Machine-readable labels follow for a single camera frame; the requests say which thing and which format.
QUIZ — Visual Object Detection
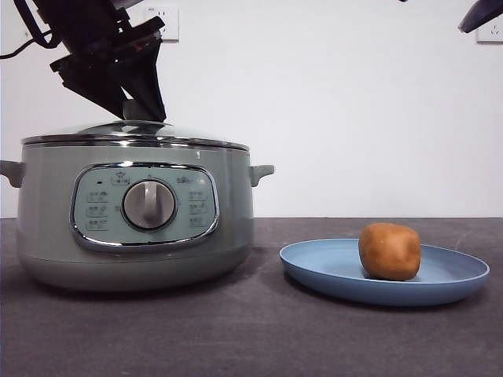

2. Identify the glass lid with green knob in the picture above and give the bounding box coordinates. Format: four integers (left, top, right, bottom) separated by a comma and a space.
21, 100, 251, 152

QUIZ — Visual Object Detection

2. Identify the blue round plate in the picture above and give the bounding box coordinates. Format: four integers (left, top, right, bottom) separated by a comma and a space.
279, 238, 491, 307

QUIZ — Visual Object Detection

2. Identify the pale green electric steamer pot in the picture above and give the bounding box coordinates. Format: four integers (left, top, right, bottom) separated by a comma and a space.
0, 143, 275, 292

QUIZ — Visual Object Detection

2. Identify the brown potato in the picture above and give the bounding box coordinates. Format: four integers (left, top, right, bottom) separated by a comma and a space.
358, 222, 422, 282

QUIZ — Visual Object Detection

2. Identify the white wall socket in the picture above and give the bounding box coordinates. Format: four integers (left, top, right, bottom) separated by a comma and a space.
476, 17, 503, 43
143, 6, 180, 42

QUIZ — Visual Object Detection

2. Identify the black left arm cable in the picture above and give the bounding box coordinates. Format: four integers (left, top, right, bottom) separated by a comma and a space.
0, 0, 60, 60

